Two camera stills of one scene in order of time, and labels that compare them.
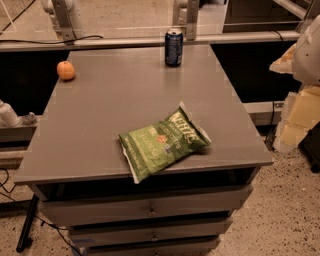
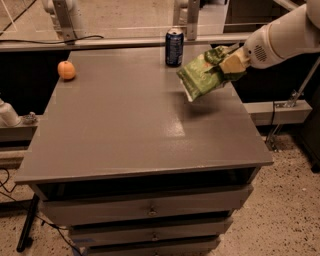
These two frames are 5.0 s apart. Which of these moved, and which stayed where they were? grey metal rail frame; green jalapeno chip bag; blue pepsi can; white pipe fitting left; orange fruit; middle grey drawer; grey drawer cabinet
Moved: green jalapeno chip bag
Stayed: white pipe fitting left; middle grey drawer; orange fruit; grey drawer cabinet; grey metal rail frame; blue pepsi can
